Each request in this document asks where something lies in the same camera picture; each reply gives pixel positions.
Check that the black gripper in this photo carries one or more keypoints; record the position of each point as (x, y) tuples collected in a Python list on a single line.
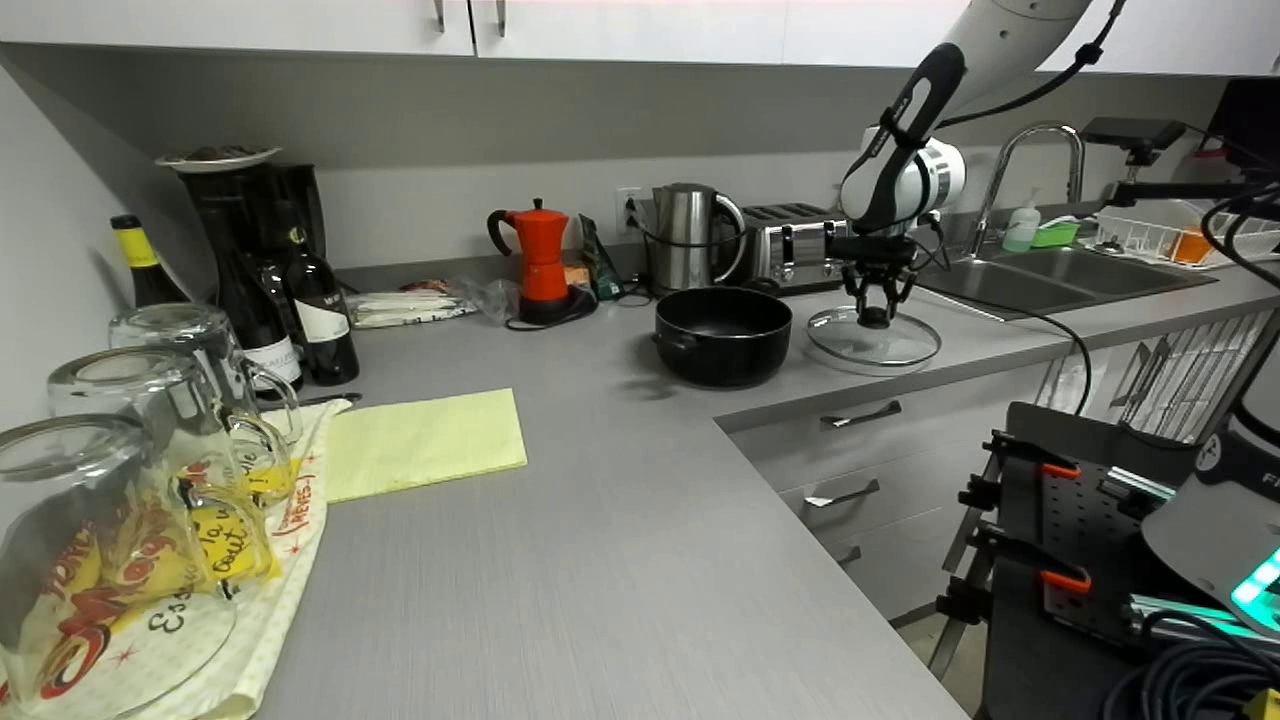
[(875, 255)]

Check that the glass pot lid black knob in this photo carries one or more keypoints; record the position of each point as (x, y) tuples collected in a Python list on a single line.
[(910, 345)]

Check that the robot base with light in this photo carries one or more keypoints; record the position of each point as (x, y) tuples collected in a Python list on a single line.
[(1205, 533)]

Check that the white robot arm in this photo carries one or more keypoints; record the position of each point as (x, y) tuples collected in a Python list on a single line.
[(1013, 32)]

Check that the black cooking pot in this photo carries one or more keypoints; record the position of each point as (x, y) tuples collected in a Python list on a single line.
[(722, 356)]

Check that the orange moka pot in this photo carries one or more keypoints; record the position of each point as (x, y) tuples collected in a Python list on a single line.
[(543, 262)]

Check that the stainless steel four-slot toaster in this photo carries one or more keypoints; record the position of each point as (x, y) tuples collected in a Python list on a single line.
[(787, 255)]

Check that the white cylindrical object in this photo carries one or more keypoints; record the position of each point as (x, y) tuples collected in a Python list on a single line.
[(945, 182)]

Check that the green dish soap bottle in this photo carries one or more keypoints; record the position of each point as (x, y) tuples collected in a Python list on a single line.
[(1020, 229)]

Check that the stainless steel sink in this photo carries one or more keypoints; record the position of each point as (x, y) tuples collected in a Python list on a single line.
[(1054, 278)]

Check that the green sponge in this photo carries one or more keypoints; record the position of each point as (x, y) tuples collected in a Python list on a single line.
[(1058, 232)]

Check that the stainless steel electric kettle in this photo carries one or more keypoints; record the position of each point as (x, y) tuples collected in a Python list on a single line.
[(687, 242)]

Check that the chrome kitchen faucet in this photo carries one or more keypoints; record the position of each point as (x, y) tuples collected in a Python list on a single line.
[(1025, 134)]

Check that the grey base cabinet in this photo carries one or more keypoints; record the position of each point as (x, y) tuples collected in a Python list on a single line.
[(904, 533)]

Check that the white dish rack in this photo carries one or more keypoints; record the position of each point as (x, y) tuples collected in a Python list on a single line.
[(1132, 232)]

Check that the dark green object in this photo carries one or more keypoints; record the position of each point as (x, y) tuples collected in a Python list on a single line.
[(601, 266)]

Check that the black round mat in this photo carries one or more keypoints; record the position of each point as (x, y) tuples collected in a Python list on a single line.
[(582, 309)]

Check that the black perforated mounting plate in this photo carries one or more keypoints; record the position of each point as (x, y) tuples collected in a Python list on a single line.
[(1067, 525)]

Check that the orange object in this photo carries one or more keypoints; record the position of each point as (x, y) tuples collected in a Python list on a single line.
[(1188, 246)]

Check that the white upper cabinet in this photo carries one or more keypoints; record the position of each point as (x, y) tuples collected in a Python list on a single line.
[(664, 24)]

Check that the black monitor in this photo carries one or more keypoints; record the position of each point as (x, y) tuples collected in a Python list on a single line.
[(1244, 126)]

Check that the black robot table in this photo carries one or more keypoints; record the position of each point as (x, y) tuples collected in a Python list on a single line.
[(1054, 664)]

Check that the white folded cloth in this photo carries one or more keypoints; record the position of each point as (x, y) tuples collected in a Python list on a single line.
[(405, 305)]

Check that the yellow cloth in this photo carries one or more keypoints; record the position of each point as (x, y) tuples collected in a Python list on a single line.
[(427, 441)]

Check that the dark bottle white label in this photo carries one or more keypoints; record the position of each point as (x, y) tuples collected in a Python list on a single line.
[(272, 360), (327, 342)]

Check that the black coffee machine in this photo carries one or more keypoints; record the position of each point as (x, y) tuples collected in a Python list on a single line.
[(255, 213)]

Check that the upturned drinking glasses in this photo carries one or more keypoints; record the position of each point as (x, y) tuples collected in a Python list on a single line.
[(284, 533)]

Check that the white plate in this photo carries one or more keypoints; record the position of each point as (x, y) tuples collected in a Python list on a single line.
[(222, 159)]

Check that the clear glass mug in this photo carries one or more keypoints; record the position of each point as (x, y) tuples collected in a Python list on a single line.
[(132, 401), (174, 333), (82, 561)]

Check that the wine bottle yellow cap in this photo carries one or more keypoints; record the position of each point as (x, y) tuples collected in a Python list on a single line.
[(146, 266)]

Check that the wall power outlet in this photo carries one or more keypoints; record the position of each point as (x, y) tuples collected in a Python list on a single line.
[(635, 213)]

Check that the black camera on stand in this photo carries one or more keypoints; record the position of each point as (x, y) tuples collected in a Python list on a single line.
[(1132, 128)]

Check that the aluminium profile rail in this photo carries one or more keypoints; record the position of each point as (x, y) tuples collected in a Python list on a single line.
[(1173, 614)]

